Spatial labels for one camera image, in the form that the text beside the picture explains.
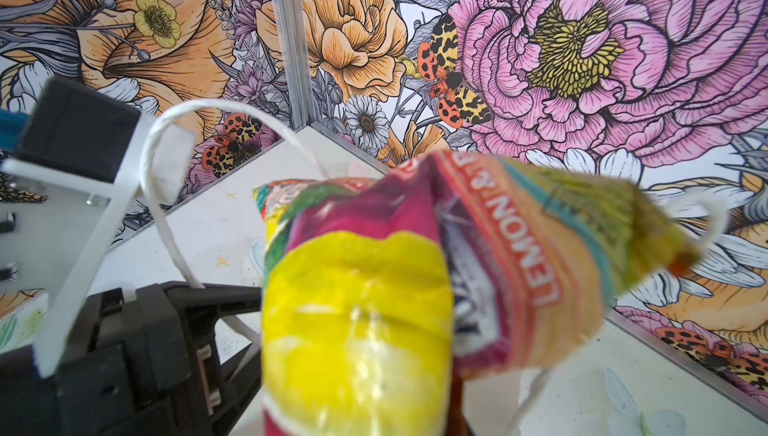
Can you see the orange lemon candy packet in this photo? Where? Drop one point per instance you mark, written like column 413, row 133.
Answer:
column 378, row 294

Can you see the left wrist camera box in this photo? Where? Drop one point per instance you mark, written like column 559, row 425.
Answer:
column 81, row 151

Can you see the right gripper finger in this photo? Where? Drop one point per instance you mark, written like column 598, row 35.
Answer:
column 457, row 424

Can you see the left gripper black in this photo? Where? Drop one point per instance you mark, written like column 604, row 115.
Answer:
column 150, row 366

